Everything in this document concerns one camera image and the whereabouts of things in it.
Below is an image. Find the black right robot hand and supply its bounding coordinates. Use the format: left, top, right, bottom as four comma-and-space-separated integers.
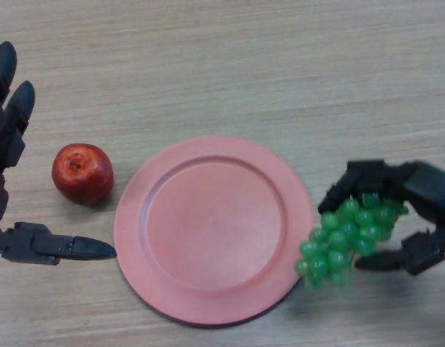
317, 158, 445, 276

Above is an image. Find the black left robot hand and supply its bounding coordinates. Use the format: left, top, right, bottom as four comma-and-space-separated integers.
0, 40, 117, 267

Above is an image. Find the green grape bunch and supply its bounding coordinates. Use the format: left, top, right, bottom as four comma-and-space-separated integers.
294, 191, 410, 296

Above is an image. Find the pink round plate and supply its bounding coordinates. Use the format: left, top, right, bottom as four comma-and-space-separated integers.
113, 136, 315, 329

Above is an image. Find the red apple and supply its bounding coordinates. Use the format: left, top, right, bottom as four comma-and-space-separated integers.
51, 143, 115, 207

